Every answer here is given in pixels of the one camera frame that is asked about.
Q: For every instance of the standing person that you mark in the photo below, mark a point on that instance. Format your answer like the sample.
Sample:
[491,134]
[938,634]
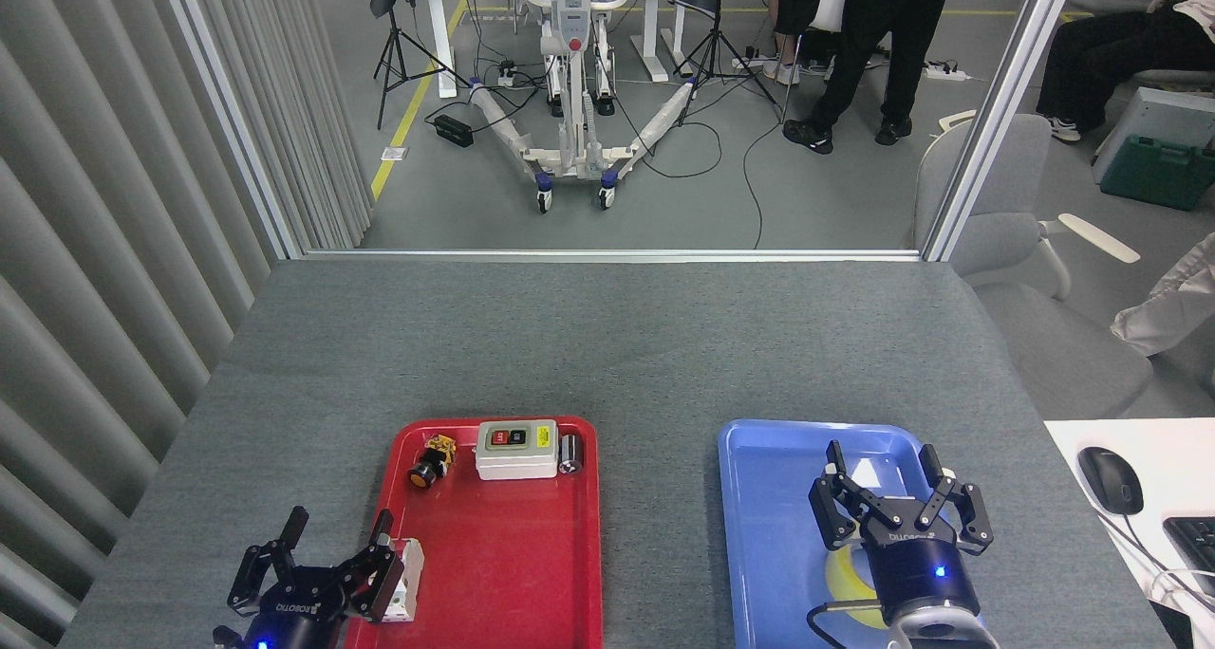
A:
[902,23]

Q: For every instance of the person's leg in pale trousers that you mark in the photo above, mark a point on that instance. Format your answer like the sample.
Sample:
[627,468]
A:
[1168,307]

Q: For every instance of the yellow black push button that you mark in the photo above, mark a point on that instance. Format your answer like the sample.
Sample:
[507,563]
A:
[427,464]

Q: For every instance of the black tripod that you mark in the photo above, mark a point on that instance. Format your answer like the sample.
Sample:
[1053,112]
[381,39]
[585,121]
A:
[717,42]
[392,51]

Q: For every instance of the black box on floor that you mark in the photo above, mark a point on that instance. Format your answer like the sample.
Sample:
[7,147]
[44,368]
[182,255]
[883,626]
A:
[454,130]

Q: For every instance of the blue plastic tray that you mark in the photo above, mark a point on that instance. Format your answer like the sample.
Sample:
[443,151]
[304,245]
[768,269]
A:
[759,535]

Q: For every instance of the silver horizontal rail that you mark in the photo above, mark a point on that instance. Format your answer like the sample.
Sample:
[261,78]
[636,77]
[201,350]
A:
[607,254]

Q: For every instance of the silver post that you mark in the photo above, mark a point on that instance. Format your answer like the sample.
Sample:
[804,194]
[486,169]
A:
[237,127]
[997,118]

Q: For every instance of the green plastic case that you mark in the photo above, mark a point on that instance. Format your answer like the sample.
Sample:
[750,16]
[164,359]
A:
[1153,175]

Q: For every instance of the black silver cylinder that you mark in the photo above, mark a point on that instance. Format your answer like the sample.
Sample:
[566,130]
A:
[570,454]

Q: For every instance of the white power strip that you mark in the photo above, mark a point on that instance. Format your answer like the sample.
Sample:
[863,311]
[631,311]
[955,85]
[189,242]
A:
[946,73]

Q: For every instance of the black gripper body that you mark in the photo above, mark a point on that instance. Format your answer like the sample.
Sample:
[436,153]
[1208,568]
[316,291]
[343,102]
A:
[289,621]
[925,573]

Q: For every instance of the white floor plate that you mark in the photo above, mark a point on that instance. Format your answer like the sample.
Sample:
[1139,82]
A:
[394,154]

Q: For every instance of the grey case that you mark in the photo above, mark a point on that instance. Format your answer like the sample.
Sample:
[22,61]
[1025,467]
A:
[1163,113]

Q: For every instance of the grey office chair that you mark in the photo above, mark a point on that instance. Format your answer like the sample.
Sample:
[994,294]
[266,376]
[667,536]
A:
[1044,345]

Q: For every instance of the white stand on wheels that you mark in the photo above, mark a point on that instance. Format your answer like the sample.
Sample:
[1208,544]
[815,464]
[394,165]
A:
[571,108]

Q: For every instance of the yellow tape roll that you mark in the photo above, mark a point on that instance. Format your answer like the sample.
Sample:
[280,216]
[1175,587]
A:
[845,583]

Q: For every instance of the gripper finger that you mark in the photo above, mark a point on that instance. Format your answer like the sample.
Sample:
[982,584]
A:
[254,578]
[378,583]
[968,516]
[840,511]

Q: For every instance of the black computer mouse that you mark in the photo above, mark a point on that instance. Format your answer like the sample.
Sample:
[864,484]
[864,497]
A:
[1111,478]

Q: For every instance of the white push button switch box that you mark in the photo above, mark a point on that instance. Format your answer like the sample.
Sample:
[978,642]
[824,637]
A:
[513,459]

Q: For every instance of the white desk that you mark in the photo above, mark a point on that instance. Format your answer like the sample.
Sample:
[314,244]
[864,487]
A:
[1082,435]

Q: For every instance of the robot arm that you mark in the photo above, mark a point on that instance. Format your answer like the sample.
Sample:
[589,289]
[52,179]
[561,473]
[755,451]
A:
[940,635]

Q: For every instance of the white circuit breaker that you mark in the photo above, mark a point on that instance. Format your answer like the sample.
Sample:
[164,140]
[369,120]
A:
[414,573]

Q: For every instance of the seated person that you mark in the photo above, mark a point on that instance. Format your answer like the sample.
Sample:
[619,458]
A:
[1111,51]

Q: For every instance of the red plastic tray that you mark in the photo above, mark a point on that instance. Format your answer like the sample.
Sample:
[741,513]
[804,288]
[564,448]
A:
[513,554]

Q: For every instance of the black keyboard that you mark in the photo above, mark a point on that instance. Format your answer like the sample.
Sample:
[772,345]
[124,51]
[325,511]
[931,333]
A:
[1196,549]

